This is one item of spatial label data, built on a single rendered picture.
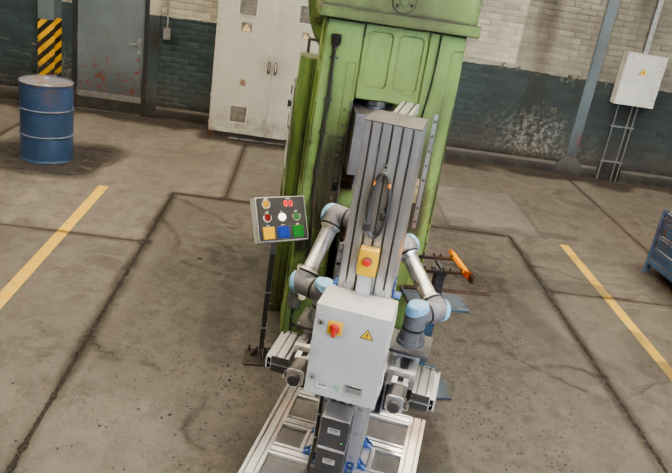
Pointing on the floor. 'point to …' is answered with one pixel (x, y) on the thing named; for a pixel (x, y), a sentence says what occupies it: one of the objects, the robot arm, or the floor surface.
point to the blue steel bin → (661, 248)
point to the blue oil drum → (46, 119)
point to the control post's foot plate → (255, 357)
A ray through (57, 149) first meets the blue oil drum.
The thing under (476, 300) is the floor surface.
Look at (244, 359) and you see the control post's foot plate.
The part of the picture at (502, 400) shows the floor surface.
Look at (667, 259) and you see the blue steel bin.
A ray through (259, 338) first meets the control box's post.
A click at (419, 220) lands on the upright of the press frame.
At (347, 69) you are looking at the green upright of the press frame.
